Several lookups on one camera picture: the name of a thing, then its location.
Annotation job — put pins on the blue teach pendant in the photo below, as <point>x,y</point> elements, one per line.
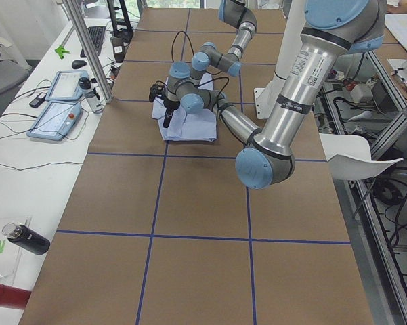
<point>55,121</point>
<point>65,86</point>

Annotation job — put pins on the white chair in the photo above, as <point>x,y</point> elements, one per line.
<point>349,157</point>

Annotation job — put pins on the clear plastic water bottle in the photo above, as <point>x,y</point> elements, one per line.
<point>91,95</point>

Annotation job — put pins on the upper blue teach pendant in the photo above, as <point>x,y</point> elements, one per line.
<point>65,86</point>

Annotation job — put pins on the light blue striped shirt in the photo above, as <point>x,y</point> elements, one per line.
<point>191,121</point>

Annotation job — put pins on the green plastic clip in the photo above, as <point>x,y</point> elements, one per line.
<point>61,51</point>

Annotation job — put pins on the silver aluminium frame post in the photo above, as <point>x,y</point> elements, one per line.
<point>79,25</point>

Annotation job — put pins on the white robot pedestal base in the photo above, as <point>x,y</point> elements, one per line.
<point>265,98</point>

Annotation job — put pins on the black water bottle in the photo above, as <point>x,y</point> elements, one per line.
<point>26,238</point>

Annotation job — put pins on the black computer mouse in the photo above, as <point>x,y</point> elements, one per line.
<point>77,64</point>

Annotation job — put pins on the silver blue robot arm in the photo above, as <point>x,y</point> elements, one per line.
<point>237,15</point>
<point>332,29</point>

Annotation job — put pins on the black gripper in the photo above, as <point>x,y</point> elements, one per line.
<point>169,107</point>

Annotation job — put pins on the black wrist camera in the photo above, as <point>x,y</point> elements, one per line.
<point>157,91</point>

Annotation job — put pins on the black keyboard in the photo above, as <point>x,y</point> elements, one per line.
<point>97,34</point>

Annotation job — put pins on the lower blue teach pendant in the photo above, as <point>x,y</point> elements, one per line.
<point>55,121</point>

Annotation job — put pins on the red cylinder bottle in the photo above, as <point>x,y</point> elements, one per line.
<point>13,298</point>

